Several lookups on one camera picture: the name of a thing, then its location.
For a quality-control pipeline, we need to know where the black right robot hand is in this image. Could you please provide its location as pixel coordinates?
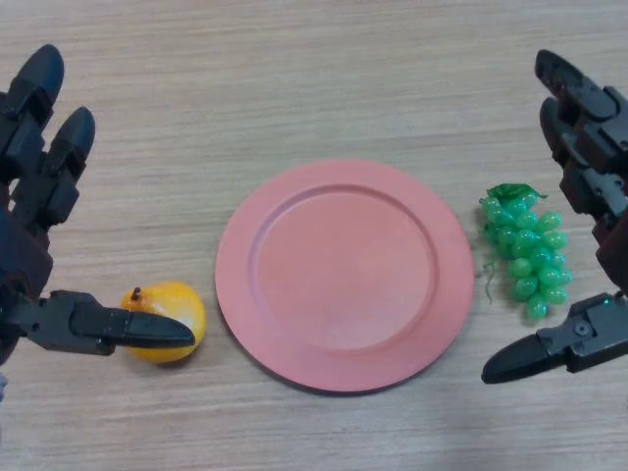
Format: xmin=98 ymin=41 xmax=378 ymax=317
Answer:
xmin=481 ymin=48 xmax=628 ymax=385

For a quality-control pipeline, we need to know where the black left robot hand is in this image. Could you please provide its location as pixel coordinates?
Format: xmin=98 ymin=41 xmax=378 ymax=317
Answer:
xmin=0 ymin=43 xmax=197 ymax=367

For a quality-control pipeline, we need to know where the yellow pear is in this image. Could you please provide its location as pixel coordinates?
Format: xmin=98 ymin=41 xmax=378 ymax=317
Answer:
xmin=120 ymin=281 xmax=207 ymax=365

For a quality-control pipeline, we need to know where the pink round plate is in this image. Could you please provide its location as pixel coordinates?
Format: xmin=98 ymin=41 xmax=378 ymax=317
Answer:
xmin=214 ymin=159 xmax=475 ymax=395

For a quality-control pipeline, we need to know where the green grape bunch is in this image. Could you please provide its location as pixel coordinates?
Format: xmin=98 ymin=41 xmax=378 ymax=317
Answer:
xmin=474 ymin=183 xmax=574 ymax=323

